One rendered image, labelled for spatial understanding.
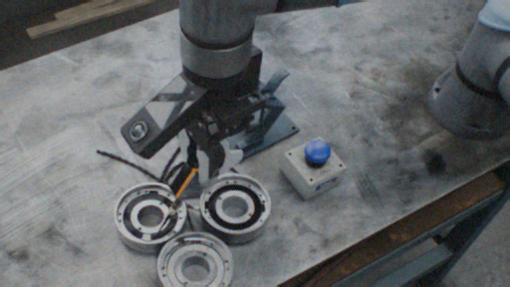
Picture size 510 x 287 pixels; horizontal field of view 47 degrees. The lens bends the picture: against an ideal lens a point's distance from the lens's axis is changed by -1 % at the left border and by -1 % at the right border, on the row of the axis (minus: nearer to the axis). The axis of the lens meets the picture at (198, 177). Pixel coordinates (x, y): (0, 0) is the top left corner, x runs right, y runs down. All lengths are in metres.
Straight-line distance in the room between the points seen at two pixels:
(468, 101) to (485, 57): 0.09
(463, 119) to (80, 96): 0.66
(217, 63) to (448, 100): 0.57
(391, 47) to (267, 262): 0.54
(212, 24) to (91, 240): 0.44
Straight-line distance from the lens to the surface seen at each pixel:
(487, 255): 1.99
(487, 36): 1.00
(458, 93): 1.06
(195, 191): 0.79
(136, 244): 0.84
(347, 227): 0.92
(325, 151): 0.90
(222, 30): 0.56
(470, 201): 1.35
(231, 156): 0.74
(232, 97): 0.68
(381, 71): 1.15
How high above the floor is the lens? 1.56
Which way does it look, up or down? 55 degrees down
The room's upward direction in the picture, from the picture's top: 2 degrees clockwise
